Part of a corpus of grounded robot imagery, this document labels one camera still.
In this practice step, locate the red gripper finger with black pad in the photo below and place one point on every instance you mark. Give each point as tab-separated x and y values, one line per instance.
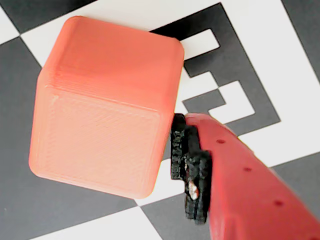
245	190

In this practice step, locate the orange cube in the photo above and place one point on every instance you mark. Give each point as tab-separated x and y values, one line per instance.
100	112

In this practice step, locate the black white marker mat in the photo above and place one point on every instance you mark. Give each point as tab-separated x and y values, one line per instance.
250	37

